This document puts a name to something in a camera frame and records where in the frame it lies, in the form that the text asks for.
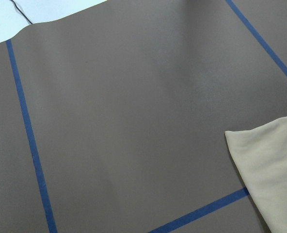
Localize cream long-sleeve printed shirt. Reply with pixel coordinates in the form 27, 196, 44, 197
225, 117, 287, 233

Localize thin black table cable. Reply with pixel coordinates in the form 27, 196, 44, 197
10, 0, 33, 25

